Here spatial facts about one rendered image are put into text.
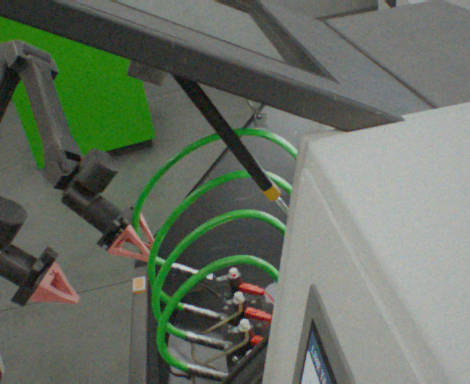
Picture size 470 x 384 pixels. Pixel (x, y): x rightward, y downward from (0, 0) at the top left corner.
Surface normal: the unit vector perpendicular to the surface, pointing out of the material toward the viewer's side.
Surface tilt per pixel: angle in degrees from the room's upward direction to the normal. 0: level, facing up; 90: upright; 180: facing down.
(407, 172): 0
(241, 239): 90
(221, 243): 90
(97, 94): 90
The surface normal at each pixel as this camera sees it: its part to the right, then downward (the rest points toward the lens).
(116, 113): 0.32, 0.43
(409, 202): -0.15, -0.86
